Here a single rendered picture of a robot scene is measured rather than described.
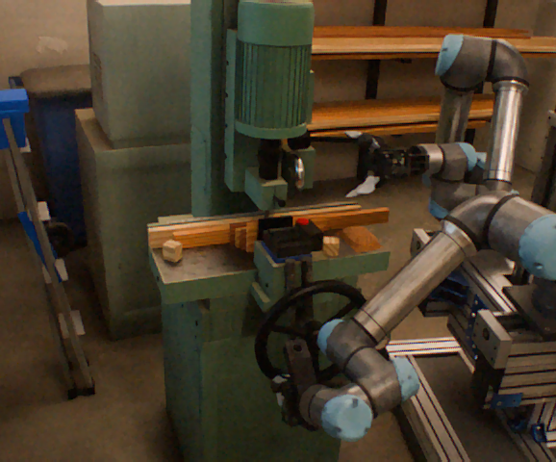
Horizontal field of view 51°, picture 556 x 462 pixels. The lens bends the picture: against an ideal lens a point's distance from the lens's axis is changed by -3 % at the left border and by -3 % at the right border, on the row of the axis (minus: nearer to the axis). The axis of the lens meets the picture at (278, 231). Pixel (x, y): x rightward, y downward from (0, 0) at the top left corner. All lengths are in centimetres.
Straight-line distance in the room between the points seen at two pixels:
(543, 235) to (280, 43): 69
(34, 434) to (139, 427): 38
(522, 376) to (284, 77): 97
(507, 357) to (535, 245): 55
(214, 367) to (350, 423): 63
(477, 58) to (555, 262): 71
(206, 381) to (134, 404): 86
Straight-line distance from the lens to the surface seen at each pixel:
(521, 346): 162
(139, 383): 253
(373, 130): 398
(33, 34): 371
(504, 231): 116
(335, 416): 102
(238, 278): 145
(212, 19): 160
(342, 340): 116
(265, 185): 150
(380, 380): 108
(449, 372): 237
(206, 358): 156
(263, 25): 138
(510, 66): 169
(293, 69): 141
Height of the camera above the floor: 163
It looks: 26 degrees down
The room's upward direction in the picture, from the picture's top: 3 degrees clockwise
